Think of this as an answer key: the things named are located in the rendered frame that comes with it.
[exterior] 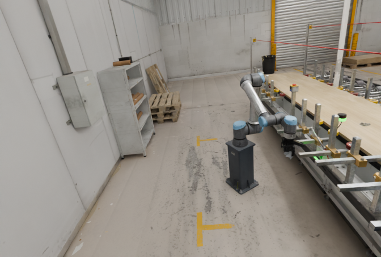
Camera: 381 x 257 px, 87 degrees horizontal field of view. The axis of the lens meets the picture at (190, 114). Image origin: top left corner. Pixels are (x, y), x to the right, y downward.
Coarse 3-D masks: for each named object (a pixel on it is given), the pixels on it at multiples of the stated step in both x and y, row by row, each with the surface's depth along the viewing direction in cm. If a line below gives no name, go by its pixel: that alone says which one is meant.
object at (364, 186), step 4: (340, 184) 119; (344, 184) 118; (348, 184) 118; (352, 184) 118; (356, 184) 117; (360, 184) 117; (364, 184) 117; (368, 184) 116; (372, 184) 116; (376, 184) 115; (380, 184) 115; (340, 188) 117; (344, 188) 116; (348, 188) 116; (352, 188) 116; (356, 188) 116; (360, 188) 116; (364, 188) 116; (368, 188) 116; (372, 188) 116; (376, 188) 115; (380, 188) 115
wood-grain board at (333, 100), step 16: (288, 80) 369; (304, 80) 355; (288, 96) 291; (304, 96) 279; (320, 96) 271; (336, 96) 264; (352, 96) 257; (320, 112) 226; (336, 112) 221; (352, 112) 216; (368, 112) 212; (352, 128) 186; (368, 128) 183; (368, 144) 161
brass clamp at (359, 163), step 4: (348, 152) 144; (348, 156) 145; (352, 156) 140; (356, 156) 139; (360, 156) 138; (356, 160) 137; (360, 160) 135; (364, 160) 134; (356, 164) 137; (360, 164) 135; (364, 164) 134
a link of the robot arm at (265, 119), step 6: (246, 78) 201; (240, 84) 203; (246, 84) 198; (246, 90) 194; (252, 90) 190; (252, 96) 185; (258, 96) 185; (252, 102) 183; (258, 102) 179; (258, 108) 175; (264, 108) 174; (258, 114) 174; (264, 114) 169; (258, 120) 172; (264, 120) 165; (270, 120) 165; (276, 120) 165; (264, 126) 166
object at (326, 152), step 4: (308, 152) 168; (312, 152) 167; (316, 152) 167; (320, 152) 166; (324, 152) 165; (328, 152) 165; (340, 152) 164; (344, 152) 164; (300, 156) 167; (304, 156) 167; (308, 156) 167; (312, 156) 166; (316, 156) 166
